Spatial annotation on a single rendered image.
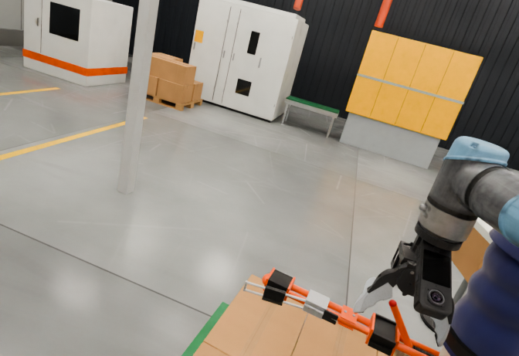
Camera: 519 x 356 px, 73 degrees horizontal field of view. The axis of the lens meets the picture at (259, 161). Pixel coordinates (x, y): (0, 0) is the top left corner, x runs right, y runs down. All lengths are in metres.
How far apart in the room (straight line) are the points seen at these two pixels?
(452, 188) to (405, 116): 7.70
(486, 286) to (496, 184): 0.60
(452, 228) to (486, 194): 0.09
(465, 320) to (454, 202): 0.62
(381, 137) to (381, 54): 1.79
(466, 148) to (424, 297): 0.22
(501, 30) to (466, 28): 0.83
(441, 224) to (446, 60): 7.72
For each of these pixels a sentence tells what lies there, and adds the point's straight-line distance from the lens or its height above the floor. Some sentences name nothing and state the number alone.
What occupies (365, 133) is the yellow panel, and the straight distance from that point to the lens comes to 8.34.
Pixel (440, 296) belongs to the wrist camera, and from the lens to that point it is 0.60.
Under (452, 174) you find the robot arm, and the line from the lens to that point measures 0.59.
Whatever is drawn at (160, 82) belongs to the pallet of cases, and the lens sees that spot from 7.70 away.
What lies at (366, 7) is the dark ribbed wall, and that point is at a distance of 11.45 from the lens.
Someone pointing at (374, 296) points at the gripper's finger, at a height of 1.58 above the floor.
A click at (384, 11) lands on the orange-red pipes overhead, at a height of 2.89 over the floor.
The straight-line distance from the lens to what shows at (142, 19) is 3.58.
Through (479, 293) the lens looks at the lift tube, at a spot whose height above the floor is 1.46.
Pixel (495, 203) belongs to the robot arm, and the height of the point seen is 1.82.
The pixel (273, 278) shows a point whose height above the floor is 1.20.
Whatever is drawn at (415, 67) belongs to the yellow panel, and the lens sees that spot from 8.19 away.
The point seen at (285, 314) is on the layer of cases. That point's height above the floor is 0.54.
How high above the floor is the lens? 1.95
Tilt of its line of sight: 20 degrees down
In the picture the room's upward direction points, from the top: 15 degrees clockwise
